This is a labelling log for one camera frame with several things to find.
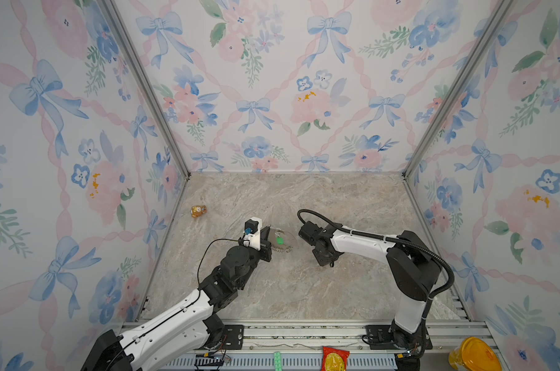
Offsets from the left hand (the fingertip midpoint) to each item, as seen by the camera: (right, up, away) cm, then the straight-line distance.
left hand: (269, 227), depth 75 cm
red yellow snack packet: (+20, -39, -6) cm, 44 cm away
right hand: (+23, -13, +17) cm, 31 cm away
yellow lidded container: (+57, -33, -12) cm, 67 cm away
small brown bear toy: (-33, +4, +26) cm, 43 cm away
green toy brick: (+3, -40, -6) cm, 40 cm away
